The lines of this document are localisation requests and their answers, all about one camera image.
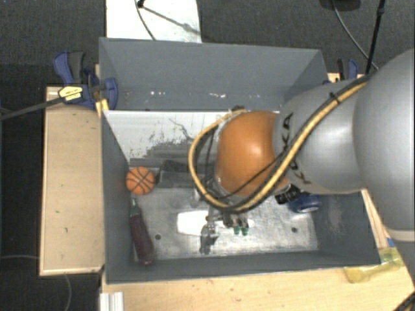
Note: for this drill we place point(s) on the orange basketball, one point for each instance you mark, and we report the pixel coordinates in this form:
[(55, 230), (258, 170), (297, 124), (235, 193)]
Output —
[(140, 180)]

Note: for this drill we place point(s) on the pale wood board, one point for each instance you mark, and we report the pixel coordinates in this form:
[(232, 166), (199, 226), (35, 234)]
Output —
[(71, 186)]

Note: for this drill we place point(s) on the black cylinder on white bracket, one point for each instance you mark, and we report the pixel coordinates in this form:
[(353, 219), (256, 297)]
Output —
[(286, 195)]

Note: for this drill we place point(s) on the grey metal bin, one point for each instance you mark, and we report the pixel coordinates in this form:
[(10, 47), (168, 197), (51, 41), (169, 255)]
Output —
[(194, 73)]

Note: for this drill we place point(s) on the white flat piece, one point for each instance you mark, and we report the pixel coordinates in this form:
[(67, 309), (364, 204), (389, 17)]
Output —
[(191, 223)]

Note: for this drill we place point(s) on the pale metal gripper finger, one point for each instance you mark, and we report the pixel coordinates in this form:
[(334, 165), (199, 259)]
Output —
[(204, 241), (214, 235)]

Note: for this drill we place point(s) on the blue round object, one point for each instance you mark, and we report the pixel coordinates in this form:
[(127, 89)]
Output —
[(306, 203)]

